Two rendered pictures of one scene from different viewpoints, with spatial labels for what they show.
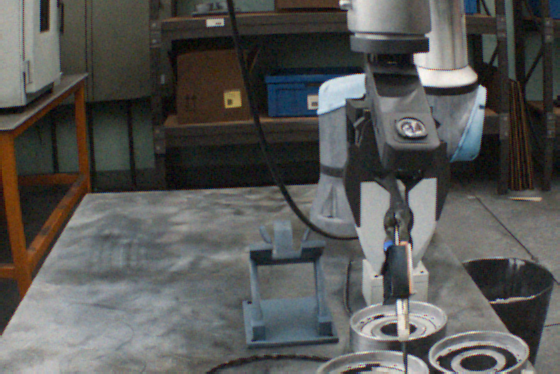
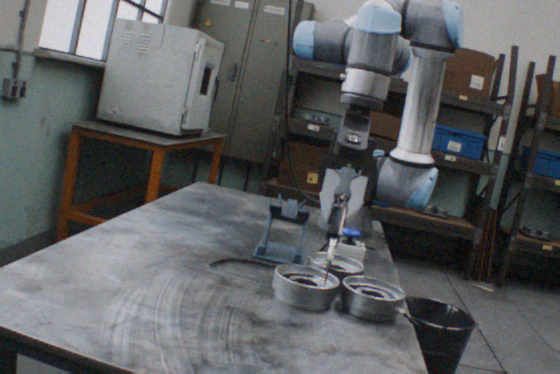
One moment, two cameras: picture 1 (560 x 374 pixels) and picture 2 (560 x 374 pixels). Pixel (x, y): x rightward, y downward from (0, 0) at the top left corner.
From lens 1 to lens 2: 23 cm
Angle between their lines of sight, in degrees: 10
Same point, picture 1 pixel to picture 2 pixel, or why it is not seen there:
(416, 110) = (360, 132)
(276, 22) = not seen: hidden behind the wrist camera
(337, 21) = (387, 146)
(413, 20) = (374, 89)
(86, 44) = (231, 118)
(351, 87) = not seen: hidden behind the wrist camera
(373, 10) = (354, 80)
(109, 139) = (231, 182)
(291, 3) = not seen: hidden behind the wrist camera
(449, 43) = (420, 137)
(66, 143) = (202, 176)
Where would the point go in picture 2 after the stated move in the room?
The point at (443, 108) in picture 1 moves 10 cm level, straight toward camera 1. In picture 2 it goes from (406, 173) to (401, 176)
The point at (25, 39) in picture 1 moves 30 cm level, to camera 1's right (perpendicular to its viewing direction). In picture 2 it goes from (188, 94) to (238, 104)
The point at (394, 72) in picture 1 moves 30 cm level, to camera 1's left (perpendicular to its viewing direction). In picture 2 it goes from (357, 115) to (181, 80)
